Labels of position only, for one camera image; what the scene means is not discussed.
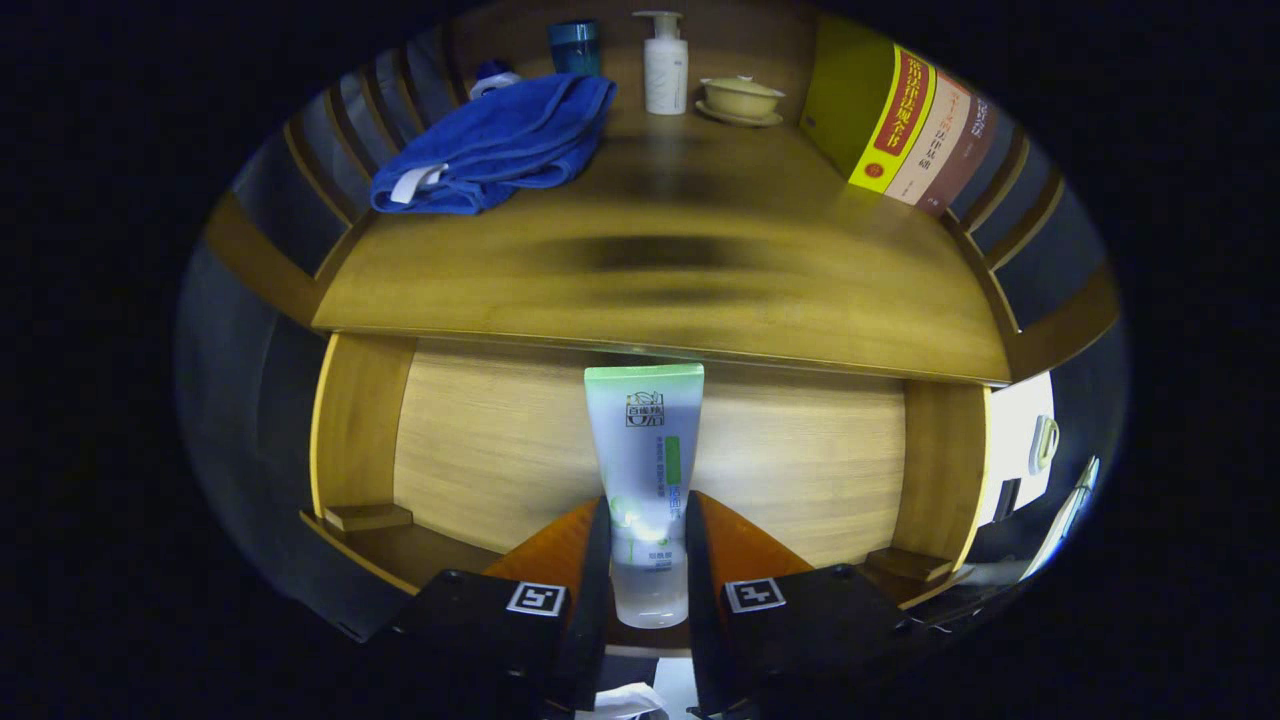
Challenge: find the wooden cabinet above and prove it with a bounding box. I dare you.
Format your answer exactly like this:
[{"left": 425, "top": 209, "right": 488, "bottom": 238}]
[{"left": 200, "top": 0, "right": 1121, "bottom": 641}]

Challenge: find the blue towel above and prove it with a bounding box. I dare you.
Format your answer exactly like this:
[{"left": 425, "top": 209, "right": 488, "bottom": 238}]
[{"left": 370, "top": 72, "right": 618, "bottom": 216}]

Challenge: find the yellow book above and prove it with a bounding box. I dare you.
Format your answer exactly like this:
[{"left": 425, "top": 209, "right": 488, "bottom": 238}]
[{"left": 800, "top": 15, "right": 939, "bottom": 195}]

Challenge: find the brown book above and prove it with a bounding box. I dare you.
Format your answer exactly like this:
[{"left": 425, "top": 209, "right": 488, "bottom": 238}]
[{"left": 918, "top": 95, "right": 1001, "bottom": 218}]

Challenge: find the white pump bottle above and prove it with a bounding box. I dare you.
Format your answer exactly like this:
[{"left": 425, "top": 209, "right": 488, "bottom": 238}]
[{"left": 632, "top": 10, "right": 690, "bottom": 116}]

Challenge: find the small white blue-capped bottle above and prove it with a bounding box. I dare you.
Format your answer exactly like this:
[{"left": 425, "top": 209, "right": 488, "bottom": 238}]
[{"left": 470, "top": 60, "right": 523, "bottom": 99}]

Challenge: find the beige lidded tea cup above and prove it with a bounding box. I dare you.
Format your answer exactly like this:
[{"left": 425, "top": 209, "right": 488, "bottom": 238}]
[{"left": 700, "top": 76, "right": 787, "bottom": 121}]

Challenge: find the wooden drawer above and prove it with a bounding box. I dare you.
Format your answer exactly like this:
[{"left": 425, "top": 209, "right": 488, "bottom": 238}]
[{"left": 302, "top": 333, "right": 993, "bottom": 656}]

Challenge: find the beige saucer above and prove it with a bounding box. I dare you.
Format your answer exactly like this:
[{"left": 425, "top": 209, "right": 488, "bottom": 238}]
[{"left": 695, "top": 100, "right": 784, "bottom": 128}]

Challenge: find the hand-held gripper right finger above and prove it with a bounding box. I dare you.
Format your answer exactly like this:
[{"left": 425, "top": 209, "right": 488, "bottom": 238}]
[{"left": 685, "top": 490, "right": 961, "bottom": 716}]

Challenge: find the white side cabinet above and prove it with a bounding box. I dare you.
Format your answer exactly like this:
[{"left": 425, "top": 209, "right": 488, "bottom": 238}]
[{"left": 975, "top": 372, "right": 1059, "bottom": 526}]

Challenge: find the teal bottle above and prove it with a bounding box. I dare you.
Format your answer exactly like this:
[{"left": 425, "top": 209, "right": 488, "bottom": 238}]
[{"left": 547, "top": 20, "right": 602, "bottom": 77}]

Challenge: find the white green-capped tube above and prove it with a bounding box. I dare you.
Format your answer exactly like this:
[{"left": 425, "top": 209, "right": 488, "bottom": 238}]
[{"left": 584, "top": 363, "right": 705, "bottom": 629}]

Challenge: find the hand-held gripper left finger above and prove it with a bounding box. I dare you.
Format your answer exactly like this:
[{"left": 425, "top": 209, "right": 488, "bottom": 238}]
[{"left": 370, "top": 495, "right": 613, "bottom": 716}]

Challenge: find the wooden countertop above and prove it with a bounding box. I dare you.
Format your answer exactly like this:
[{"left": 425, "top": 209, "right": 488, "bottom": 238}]
[{"left": 312, "top": 100, "right": 1013, "bottom": 386}]

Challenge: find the orange and cream book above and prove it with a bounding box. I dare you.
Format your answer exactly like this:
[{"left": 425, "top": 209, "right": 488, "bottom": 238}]
[{"left": 885, "top": 70, "right": 973, "bottom": 207}]

